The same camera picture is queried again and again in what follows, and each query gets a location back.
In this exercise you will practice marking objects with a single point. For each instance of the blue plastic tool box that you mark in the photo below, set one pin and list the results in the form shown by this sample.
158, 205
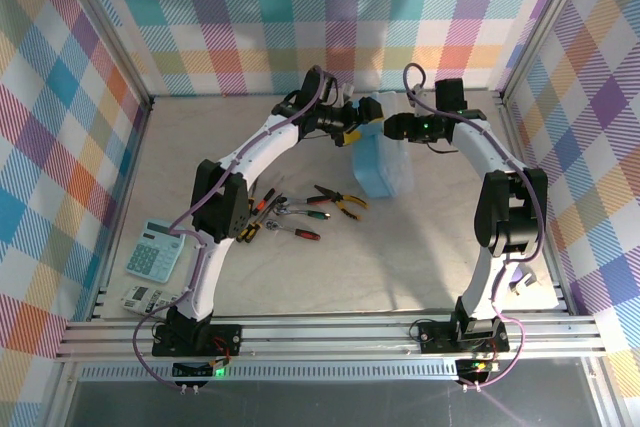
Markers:
372, 172

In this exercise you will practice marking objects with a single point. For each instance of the yellow black needle-nose pliers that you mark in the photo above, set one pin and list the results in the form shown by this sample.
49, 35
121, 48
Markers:
352, 201

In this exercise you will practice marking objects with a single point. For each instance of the yellow black screwdriver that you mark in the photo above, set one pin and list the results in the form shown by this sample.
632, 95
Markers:
248, 233

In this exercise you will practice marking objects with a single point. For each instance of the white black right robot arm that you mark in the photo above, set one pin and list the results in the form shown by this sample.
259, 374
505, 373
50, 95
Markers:
475, 152

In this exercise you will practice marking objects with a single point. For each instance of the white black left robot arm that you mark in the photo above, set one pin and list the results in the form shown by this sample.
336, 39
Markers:
265, 147

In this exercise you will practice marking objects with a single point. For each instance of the plaid backdrop cloth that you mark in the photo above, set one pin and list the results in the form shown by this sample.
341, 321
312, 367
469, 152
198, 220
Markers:
600, 147
320, 22
40, 147

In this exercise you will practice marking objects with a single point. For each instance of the purple white small object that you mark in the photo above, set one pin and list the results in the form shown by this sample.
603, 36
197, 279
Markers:
525, 279

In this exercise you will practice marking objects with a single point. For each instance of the light blue calculator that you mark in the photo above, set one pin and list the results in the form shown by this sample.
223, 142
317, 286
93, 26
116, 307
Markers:
150, 257

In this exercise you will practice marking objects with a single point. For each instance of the white labelled device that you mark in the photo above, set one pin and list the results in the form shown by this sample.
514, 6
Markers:
142, 297

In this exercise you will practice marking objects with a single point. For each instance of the aluminium right side rail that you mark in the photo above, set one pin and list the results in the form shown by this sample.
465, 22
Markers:
510, 122

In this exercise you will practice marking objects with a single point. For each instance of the aluminium rail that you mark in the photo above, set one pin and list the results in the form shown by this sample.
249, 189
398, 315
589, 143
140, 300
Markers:
325, 337
133, 147
510, 122

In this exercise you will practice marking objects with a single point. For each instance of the aluminium right frame post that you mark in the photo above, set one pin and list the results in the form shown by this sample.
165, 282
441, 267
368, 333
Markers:
544, 22

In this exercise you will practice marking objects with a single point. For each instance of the aluminium frame post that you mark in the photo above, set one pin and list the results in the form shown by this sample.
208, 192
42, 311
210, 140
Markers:
107, 27
544, 22

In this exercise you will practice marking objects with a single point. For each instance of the aluminium left side rail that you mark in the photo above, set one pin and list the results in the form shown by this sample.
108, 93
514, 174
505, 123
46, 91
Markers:
133, 147

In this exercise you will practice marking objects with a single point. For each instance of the aluminium front rail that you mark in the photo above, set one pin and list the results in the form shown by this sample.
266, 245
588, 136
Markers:
325, 337

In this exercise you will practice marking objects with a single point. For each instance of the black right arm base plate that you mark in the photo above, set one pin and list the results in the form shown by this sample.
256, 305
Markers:
435, 337

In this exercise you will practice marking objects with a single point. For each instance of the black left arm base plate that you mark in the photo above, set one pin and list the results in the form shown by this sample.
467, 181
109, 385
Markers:
225, 339

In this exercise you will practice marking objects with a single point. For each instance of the aluminium left frame post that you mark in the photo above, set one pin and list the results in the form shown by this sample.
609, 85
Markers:
107, 27

